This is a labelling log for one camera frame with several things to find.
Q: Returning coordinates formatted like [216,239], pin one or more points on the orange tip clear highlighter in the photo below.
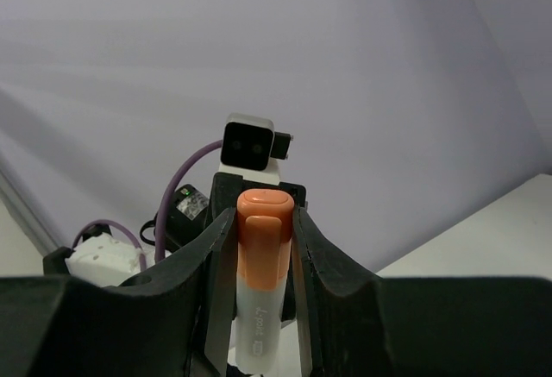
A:
[257,326]

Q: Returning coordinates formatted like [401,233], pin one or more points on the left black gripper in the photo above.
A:
[261,210]

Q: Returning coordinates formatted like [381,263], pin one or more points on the orange highlighter cap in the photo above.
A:
[264,262]

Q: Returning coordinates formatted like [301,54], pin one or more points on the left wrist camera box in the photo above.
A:
[249,142]

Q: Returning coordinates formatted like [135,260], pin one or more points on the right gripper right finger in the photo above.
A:
[352,322]

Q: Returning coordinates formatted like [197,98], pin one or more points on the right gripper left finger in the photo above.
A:
[171,320]

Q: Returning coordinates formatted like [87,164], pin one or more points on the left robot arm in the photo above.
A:
[106,253]

